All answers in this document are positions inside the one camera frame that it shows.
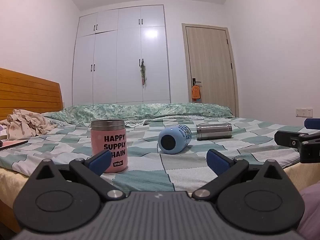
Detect pink cup with black print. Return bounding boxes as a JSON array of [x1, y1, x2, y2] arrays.
[[90, 119, 128, 173]]

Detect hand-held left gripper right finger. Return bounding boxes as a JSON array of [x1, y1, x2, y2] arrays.
[[192, 149, 291, 202]]

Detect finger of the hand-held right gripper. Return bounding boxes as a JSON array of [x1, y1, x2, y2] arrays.
[[274, 130, 320, 164], [304, 118, 320, 130]]

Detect wooden bed headboard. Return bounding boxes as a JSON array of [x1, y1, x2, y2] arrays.
[[0, 67, 63, 122]]

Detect white wardrobe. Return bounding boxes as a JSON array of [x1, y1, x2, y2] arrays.
[[72, 4, 172, 106]]

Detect pale purple cloth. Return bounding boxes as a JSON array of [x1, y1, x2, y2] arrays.
[[297, 182, 320, 240]]

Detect green floral quilt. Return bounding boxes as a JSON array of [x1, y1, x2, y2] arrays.
[[41, 102, 235, 127]]

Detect hanging key ornament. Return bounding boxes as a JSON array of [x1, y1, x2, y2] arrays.
[[140, 59, 146, 87]]

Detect orange hanging tag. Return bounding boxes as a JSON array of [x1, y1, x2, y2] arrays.
[[191, 85, 202, 103]]

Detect white wall socket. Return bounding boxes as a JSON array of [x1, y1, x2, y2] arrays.
[[295, 108, 313, 117]]

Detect cream mattress cover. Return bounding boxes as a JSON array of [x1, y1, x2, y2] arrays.
[[0, 159, 320, 222]]

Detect stainless steel cup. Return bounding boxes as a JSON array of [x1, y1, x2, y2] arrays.
[[196, 123, 233, 141]]

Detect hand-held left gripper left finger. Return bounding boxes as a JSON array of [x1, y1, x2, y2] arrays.
[[29, 150, 126, 202]]

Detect crumpled beige dotted clothes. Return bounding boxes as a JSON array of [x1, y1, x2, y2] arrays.
[[0, 109, 58, 141]]

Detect light wooden door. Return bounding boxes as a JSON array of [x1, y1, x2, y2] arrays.
[[182, 23, 239, 118]]

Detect checked green bed sheet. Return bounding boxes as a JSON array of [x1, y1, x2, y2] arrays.
[[0, 117, 308, 193]]

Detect blue cup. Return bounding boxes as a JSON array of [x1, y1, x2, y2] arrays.
[[158, 124, 192, 154]]

